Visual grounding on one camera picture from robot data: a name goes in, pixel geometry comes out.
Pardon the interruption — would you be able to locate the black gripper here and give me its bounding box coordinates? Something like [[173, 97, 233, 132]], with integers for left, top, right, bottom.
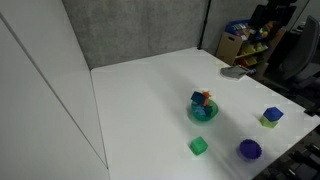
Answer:
[[249, 0, 298, 34]]

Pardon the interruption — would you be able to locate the blue building block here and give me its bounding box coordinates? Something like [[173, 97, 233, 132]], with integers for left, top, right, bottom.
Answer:
[[262, 106, 285, 123]]

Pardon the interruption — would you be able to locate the orange toy block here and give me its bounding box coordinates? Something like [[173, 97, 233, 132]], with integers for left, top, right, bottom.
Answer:
[[201, 89, 213, 107]]

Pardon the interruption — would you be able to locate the lime green building block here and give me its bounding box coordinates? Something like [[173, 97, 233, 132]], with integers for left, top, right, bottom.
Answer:
[[259, 115, 279, 129]]

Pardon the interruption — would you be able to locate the colourful toy storage shelf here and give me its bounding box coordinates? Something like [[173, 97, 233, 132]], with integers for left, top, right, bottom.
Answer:
[[224, 18, 286, 69]]

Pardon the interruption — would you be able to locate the grey office chair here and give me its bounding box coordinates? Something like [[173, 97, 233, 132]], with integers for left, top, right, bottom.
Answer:
[[278, 14, 320, 89]]

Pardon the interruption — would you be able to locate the brown cardboard box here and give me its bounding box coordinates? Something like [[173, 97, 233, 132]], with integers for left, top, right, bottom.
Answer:
[[215, 31, 244, 67]]

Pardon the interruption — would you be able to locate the grey metal mounting plate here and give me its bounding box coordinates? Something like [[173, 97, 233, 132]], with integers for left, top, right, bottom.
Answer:
[[219, 64, 250, 81]]

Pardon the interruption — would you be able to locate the black stand pole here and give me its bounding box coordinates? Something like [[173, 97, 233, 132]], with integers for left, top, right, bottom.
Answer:
[[197, 0, 213, 51]]

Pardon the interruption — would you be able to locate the light blue toy piece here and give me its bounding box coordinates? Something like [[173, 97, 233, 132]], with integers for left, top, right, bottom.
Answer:
[[193, 105, 206, 117]]

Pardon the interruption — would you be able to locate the green plastic bowl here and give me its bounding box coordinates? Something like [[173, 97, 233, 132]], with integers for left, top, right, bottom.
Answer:
[[189, 99, 220, 125]]

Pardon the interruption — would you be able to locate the purple bumpy ball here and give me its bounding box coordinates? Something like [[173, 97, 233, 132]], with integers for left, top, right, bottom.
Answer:
[[238, 138, 263, 161]]

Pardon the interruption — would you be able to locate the black table edge bracket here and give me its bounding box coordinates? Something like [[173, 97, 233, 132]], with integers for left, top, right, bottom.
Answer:
[[303, 105, 320, 118]]

